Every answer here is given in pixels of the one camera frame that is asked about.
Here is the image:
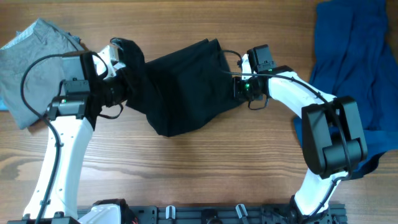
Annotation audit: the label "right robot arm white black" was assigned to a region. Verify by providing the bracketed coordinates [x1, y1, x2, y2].
[233, 45, 368, 223]

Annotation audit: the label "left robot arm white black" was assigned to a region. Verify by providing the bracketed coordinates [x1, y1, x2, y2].
[19, 51, 127, 223]

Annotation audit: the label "dark blue garment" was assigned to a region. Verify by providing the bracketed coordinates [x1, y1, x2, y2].
[309, 0, 397, 179]

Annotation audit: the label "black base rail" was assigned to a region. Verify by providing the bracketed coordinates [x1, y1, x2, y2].
[77, 198, 348, 224]

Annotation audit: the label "black shorts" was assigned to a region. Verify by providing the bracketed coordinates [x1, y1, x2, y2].
[110, 37, 241, 137]

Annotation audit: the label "grey folded shorts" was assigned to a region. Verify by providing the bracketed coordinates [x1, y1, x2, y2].
[1, 18, 83, 129]

